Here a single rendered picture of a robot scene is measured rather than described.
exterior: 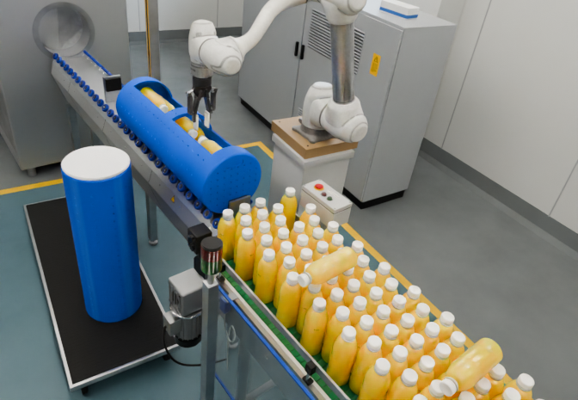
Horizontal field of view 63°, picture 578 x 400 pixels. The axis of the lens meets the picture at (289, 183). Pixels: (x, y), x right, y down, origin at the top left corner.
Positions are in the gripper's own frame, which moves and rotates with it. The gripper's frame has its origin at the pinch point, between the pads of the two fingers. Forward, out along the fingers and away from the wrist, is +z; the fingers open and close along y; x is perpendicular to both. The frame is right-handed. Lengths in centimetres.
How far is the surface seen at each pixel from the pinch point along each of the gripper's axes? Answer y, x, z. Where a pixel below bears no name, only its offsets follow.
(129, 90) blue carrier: 9, -54, 6
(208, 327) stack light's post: 37, 71, 34
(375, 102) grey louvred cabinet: -160, -36, 36
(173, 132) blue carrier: 9.2, -7.6, 7.1
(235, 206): 2.1, 31.4, 23.5
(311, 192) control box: -25, 47, 16
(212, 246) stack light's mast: 36, 70, 0
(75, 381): 69, 10, 111
